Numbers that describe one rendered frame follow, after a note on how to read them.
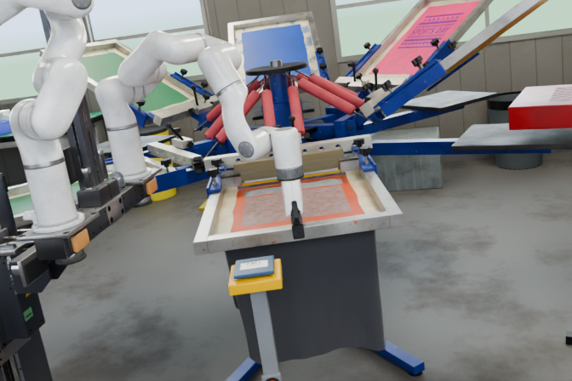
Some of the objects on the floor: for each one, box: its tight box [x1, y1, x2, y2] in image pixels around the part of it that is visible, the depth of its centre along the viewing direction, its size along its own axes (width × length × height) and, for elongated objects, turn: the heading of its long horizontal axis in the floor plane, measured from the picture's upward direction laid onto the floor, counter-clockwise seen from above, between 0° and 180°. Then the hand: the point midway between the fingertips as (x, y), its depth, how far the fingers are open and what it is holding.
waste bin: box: [487, 91, 543, 170], centre depth 535 cm, size 48×48×61 cm
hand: (297, 228), depth 171 cm, fingers open, 6 cm apart
